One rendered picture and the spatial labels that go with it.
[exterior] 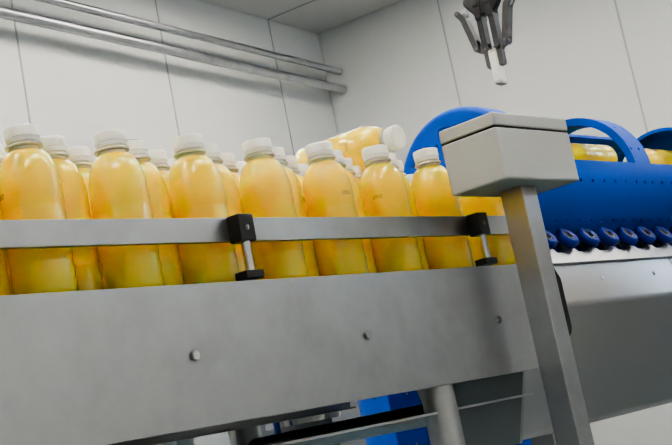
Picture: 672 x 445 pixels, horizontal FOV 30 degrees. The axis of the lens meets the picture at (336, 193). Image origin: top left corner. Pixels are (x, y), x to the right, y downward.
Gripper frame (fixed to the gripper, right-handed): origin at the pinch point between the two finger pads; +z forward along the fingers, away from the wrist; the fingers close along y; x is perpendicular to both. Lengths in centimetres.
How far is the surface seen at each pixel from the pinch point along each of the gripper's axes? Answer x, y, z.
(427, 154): 55, -8, 25
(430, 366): 72, -10, 58
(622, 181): -11.2, -16.0, 26.7
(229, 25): -401, 331, -195
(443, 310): 67, -11, 50
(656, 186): -25.1, -18.3, 27.3
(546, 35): -503, 166, -153
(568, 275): 13.0, -10.2, 44.4
